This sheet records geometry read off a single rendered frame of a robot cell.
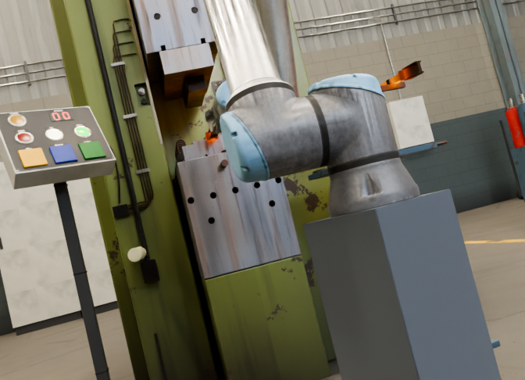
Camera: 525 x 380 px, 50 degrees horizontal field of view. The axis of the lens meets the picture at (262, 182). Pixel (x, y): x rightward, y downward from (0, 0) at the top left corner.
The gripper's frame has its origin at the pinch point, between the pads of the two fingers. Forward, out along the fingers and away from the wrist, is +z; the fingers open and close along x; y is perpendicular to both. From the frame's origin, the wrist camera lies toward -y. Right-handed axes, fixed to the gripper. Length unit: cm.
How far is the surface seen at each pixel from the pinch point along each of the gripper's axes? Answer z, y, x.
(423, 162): 655, 8, 395
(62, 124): 21, -13, -52
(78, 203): 556, -39, -120
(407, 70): 1, -3, 70
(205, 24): 33, -44, 8
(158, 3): 33, -56, -8
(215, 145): 33.0, 4.4, 0.3
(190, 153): 33.0, 5.3, -9.8
